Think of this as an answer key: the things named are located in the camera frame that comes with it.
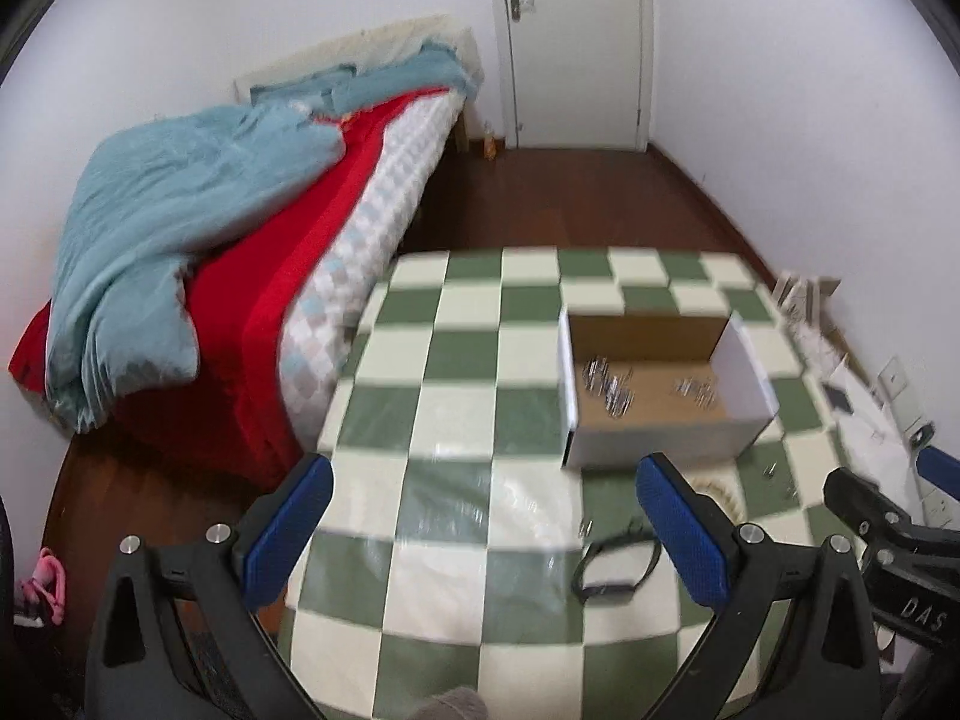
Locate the metal binder clips in box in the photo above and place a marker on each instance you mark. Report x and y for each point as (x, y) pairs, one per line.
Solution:
(607, 388)

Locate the green white checkered mat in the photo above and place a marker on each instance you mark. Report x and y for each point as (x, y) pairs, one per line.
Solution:
(465, 420)

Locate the bed with red sheet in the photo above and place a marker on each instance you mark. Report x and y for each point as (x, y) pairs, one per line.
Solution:
(255, 300)

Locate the grey fuzzy object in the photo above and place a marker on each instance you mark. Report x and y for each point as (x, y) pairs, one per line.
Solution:
(461, 705)

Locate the diamond patterned mattress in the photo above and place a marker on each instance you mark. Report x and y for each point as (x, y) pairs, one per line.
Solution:
(360, 255)

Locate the pink cloth item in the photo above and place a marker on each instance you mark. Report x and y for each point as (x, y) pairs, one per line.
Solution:
(46, 577)

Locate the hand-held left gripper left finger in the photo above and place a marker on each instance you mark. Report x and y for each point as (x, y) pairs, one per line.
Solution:
(289, 532)

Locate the white paper boxes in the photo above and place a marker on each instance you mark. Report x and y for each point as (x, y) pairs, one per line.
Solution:
(806, 294)

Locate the pile of silver earrings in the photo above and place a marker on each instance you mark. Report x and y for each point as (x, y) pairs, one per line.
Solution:
(694, 388)

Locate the white wall socket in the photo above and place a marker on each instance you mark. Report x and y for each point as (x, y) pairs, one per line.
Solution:
(896, 382)

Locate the small orange bottle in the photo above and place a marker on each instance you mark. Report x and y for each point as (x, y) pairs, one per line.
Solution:
(489, 146)

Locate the cream pillow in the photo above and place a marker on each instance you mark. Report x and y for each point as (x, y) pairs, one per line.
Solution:
(390, 41)

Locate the white door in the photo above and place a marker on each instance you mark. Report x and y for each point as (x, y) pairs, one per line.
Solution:
(574, 37)

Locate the white cardboard box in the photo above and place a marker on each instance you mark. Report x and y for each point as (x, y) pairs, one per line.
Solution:
(739, 390)

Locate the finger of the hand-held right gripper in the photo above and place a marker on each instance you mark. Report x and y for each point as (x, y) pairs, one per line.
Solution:
(855, 499)
(939, 466)

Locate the light blue blanket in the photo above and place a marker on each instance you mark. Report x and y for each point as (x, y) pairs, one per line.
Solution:
(187, 202)

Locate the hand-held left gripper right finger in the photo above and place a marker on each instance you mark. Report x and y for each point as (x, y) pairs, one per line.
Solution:
(684, 540)

